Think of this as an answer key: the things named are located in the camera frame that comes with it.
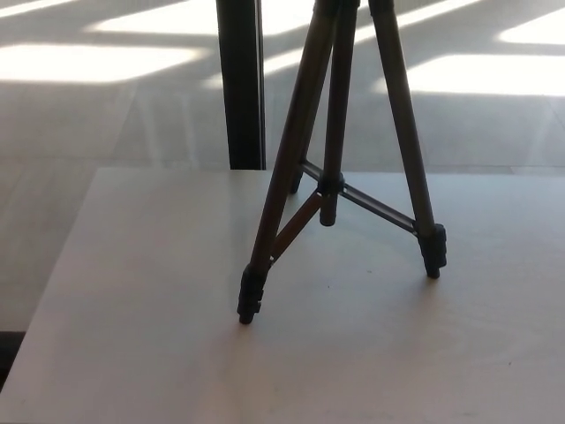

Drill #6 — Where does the brown tripod with black feet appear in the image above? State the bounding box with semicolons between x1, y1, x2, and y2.
237;0;448;327

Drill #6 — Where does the black vertical post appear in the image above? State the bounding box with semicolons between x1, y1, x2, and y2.
215;0;268;171

